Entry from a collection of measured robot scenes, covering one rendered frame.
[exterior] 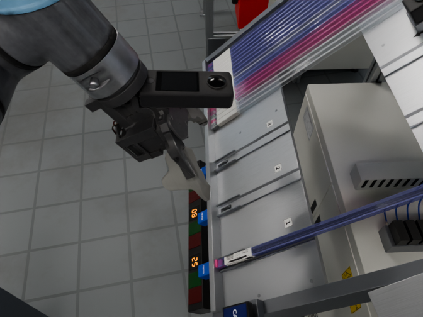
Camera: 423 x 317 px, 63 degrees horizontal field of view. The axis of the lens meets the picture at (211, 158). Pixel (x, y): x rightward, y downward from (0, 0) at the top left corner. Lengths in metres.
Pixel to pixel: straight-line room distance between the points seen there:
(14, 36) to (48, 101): 1.76
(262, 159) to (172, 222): 0.88
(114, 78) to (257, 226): 0.37
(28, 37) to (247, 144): 0.47
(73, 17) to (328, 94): 0.87
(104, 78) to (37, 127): 1.63
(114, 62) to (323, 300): 0.40
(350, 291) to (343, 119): 0.64
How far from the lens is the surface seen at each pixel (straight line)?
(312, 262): 0.55
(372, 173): 0.90
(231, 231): 0.67
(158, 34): 2.45
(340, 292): 0.51
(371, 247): 0.86
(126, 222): 1.54
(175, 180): 0.49
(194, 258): 0.73
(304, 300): 0.54
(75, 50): 0.38
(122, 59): 0.40
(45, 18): 0.37
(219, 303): 0.63
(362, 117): 1.09
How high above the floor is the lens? 1.34
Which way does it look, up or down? 53 degrees down
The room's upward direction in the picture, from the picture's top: straight up
